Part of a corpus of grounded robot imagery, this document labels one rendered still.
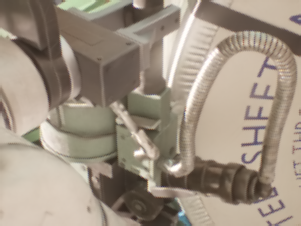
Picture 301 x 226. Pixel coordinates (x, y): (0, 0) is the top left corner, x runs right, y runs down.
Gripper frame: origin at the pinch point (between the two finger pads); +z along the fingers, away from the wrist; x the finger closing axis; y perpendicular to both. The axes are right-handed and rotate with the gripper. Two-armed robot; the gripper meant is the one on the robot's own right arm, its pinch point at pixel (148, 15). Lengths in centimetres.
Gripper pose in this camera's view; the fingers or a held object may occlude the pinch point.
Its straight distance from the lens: 53.2
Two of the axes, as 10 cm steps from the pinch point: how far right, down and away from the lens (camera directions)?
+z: 6.7, -4.6, 5.8
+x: 7.4, 4.1, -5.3
